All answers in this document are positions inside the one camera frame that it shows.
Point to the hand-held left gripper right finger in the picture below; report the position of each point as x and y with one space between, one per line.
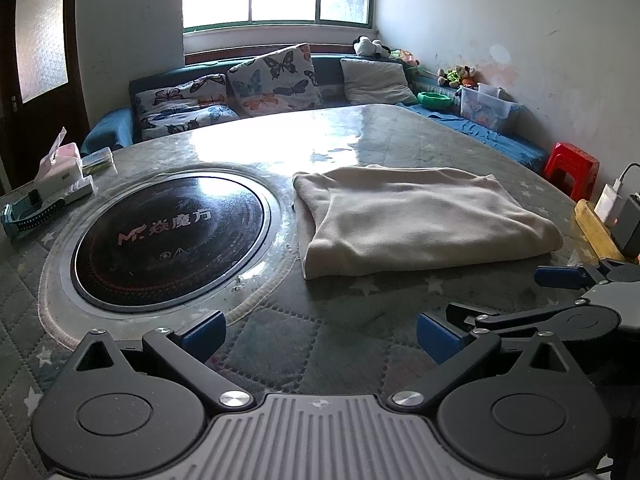
437 340

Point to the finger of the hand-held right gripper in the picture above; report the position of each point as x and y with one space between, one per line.
520 318
557 277

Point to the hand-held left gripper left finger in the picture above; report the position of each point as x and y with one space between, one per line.
202 335

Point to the beige cloth garment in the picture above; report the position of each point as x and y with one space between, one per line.
415 215

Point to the yellow plastic object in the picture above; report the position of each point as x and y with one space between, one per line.
595 230

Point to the grey box device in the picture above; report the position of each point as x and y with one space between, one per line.
629 225

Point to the round black induction cooker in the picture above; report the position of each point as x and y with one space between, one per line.
165 240

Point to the red plastic stool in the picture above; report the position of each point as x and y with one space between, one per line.
572 165

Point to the clear plastic storage box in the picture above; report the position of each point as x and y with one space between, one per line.
487 110

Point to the green packet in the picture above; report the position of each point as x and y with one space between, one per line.
97 161

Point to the white box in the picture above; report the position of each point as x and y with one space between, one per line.
65 180

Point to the green plastic bowl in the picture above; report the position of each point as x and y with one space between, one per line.
434 100

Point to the brown plush toy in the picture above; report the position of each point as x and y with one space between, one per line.
468 79

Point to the green plush toy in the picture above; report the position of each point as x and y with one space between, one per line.
454 76

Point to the butterfly print pillow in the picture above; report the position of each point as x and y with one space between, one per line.
275 80
185 107

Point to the pink tissue pack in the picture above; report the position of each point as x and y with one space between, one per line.
62 152

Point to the plain beige pillow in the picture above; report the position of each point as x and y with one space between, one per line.
375 80

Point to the dark wooden door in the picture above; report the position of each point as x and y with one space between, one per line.
10 125

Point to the blue sofa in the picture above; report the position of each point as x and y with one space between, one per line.
327 67

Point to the panda plush toy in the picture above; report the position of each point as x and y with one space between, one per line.
370 47

